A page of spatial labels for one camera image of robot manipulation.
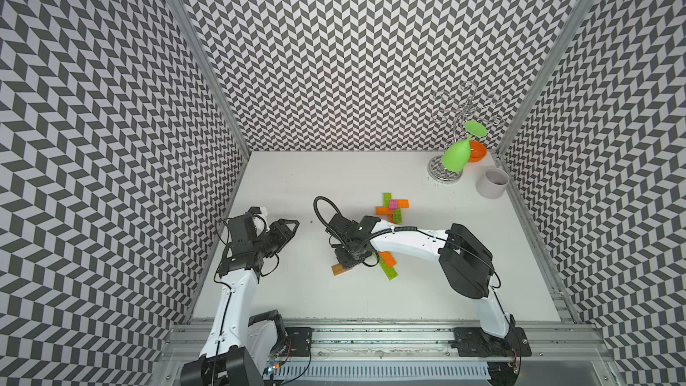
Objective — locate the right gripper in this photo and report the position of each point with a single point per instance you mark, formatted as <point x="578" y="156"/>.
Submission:
<point x="344" y="260"/>

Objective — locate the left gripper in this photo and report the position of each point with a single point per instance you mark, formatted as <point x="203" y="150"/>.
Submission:
<point x="283" y="230"/>

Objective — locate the tan lego brick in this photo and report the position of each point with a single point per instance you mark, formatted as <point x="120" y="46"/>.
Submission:
<point x="338" y="269"/>

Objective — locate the green lego brick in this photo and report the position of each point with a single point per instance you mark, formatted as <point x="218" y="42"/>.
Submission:
<point x="397" y="216"/>
<point x="389" y="272"/>
<point x="386" y="197"/>

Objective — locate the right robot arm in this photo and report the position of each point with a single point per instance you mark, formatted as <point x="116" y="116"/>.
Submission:
<point x="464" y="260"/>

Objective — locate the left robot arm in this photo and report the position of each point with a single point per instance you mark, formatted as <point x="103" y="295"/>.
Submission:
<point x="239" y="344"/>

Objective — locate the green plastic wine glass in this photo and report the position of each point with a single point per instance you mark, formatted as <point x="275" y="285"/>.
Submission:
<point x="457" y="155"/>

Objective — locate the grey cup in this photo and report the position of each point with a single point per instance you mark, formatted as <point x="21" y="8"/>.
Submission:
<point x="493" y="183"/>

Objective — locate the orange plastic bowl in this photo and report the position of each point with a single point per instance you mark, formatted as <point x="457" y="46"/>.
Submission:
<point x="478" y="151"/>

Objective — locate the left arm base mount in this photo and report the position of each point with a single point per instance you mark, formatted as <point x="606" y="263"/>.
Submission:
<point x="297" y="343"/>

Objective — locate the aluminium front rail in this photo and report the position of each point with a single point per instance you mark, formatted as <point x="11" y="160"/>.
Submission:
<point x="406" y="353"/>

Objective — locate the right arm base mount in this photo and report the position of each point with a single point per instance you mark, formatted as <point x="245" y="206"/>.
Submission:
<point x="474" y="342"/>

